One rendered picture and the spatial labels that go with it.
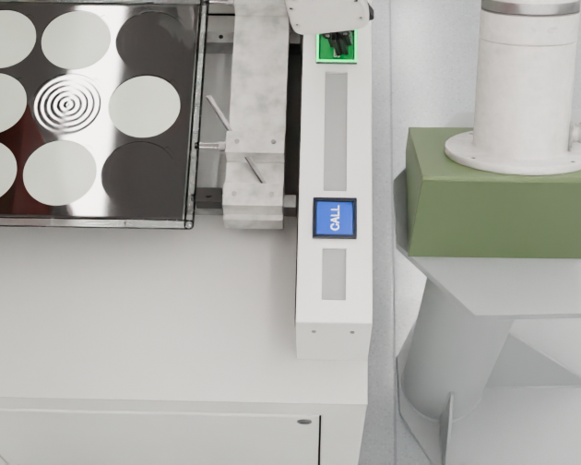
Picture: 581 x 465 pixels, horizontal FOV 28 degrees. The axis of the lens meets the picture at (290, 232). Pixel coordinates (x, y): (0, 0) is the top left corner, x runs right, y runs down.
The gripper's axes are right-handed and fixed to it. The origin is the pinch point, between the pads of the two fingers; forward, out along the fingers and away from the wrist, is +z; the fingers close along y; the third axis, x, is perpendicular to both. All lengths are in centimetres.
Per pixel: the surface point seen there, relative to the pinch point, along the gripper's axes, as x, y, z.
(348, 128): -12.7, 0.7, 2.4
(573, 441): -28, 27, 105
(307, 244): -29.6, -4.2, 1.4
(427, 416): -24, -1, 98
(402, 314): -2, -6, 99
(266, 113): -5.7, -12.1, 7.8
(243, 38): 6.8, -15.6, 7.1
